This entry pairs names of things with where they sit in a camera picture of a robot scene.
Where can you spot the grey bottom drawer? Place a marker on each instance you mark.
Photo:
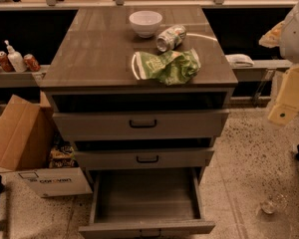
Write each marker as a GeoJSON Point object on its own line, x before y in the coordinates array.
{"type": "Point", "coordinates": [146, 203]}

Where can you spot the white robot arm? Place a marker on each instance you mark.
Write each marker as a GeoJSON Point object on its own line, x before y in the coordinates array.
{"type": "Point", "coordinates": [285, 36]}

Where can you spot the grey drawer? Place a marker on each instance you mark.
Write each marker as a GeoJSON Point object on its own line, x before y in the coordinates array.
{"type": "Point", "coordinates": [146, 203]}
{"type": "Point", "coordinates": [140, 125]}
{"type": "Point", "coordinates": [143, 153]}

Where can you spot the red can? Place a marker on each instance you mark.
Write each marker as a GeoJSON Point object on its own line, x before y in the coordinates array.
{"type": "Point", "coordinates": [5, 63]}
{"type": "Point", "coordinates": [32, 63]}

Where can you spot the grey drawer cabinet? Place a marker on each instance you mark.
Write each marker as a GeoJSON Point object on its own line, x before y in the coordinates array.
{"type": "Point", "coordinates": [93, 71]}

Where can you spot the open cardboard box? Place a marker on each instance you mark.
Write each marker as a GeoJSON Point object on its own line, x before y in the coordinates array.
{"type": "Point", "coordinates": [26, 138]}

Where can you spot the grey middle drawer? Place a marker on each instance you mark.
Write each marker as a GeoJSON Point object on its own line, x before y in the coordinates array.
{"type": "Point", "coordinates": [143, 153]}

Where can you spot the grey top drawer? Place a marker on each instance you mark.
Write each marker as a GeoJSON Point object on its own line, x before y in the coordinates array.
{"type": "Point", "coordinates": [140, 125]}

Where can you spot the white bowl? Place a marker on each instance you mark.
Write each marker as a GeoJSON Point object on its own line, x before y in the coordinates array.
{"type": "Point", "coordinates": [145, 23]}

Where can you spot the red can left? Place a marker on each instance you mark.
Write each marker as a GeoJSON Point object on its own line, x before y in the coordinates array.
{"type": "Point", "coordinates": [5, 63]}

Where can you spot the clear glass on floor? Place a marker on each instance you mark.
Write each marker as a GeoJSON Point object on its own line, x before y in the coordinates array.
{"type": "Point", "coordinates": [274, 203]}

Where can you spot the red can right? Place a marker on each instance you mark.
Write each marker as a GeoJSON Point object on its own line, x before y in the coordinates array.
{"type": "Point", "coordinates": [32, 63]}

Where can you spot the crushed soda can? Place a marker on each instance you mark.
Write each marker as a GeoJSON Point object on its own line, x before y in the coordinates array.
{"type": "Point", "coordinates": [170, 38]}

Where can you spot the green chip bag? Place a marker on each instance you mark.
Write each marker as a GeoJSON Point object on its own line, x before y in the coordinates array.
{"type": "Point", "coordinates": [169, 68]}

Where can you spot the snack bags in box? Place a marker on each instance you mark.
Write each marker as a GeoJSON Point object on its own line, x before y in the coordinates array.
{"type": "Point", "coordinates": [62, 156]}

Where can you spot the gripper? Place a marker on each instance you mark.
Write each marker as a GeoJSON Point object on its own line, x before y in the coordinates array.
{"type": "Point", "coordinates": [296, 37]}

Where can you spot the white pump bottle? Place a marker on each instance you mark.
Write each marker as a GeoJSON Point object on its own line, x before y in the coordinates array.
{"type": "Point", "coordinates": [15, 58]}

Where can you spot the folded white cloth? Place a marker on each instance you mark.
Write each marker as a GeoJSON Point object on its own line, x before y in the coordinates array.
{"type": "Point", "coordinates": [239, 60]}

